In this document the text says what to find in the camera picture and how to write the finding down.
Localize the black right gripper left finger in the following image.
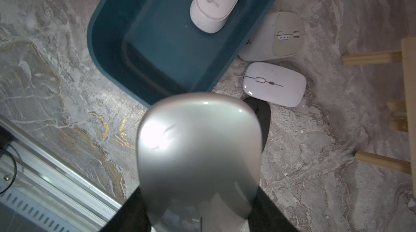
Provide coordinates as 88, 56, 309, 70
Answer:
100, 187, 151, 232

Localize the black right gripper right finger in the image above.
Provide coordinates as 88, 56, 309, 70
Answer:
248, 187, 299, 232

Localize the silver slim mouse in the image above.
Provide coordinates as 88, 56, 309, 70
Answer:
136, 93, 262, 232

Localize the black Lecoo mouse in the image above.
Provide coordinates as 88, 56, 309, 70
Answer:
244, 97, 271, 151

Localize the teal plastic storage box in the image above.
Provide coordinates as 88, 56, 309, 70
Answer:
87, 0, 275, 107

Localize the white slim flat mouse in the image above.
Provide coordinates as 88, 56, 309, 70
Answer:
242, 62, 307, 107

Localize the white beige round mouse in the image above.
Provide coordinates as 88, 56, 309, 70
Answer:
238, 12, 305, 62

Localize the wooden easel stand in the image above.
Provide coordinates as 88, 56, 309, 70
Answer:
342, 36, 416, 197

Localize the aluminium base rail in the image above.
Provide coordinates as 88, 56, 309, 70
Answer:
1, 117, 121, 232

